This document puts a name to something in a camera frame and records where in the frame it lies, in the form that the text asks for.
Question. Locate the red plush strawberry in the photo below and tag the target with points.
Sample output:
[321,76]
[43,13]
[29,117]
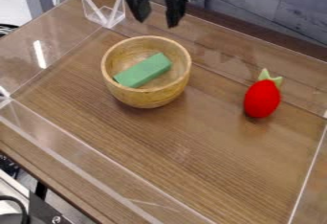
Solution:
[263,96]

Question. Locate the light wooden bowl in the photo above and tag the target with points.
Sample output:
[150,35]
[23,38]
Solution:
[163,89]

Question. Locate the green rectangular block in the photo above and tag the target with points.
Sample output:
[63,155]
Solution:
[139,74]

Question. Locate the clear acrylic tray enclosure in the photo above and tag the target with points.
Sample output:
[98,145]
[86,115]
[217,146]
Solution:
[191,163]

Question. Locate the black bracket with cable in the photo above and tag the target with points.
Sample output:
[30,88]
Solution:
[29,210]

